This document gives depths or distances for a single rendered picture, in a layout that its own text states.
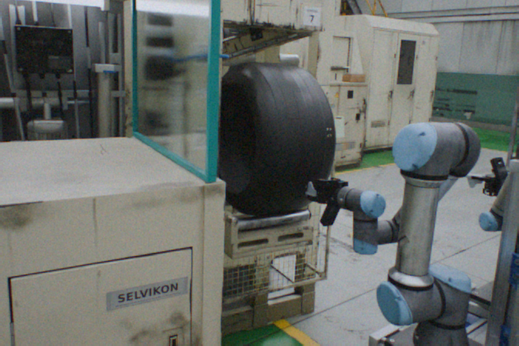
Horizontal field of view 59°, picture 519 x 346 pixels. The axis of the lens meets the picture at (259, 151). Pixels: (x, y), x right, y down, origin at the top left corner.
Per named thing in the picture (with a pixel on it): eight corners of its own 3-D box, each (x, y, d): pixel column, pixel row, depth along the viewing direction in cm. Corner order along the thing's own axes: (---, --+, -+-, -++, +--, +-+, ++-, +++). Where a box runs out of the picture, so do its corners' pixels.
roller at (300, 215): (226, 228, 172) (232, 234, 168) (228, 217, 170) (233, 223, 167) (304, 216, 189) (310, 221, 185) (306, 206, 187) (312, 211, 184)
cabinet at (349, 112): (320, 174, 630) (327, 83, 606) (291, 166, 674) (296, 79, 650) (363, 167, 686) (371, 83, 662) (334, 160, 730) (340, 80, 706)
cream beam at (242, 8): (199, 22, 181) (200, -18, 178) (178, 25, 203) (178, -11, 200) (323, 32, 211) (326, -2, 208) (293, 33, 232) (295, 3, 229)
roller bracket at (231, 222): (230, 245, 164) (231, 218, 162) (190, 212, 198) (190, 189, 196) (239, 243, 166) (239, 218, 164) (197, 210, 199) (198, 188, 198)
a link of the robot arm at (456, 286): (477, 321, 127) (483, 276, 125) (439, 330, 122) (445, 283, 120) (445, 300, 138) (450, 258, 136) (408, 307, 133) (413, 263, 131)
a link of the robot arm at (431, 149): (442, 328, 123) (473, 126, 111) (397, 338, 117) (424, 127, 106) (412, 305, 134) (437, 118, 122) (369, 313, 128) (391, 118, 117)
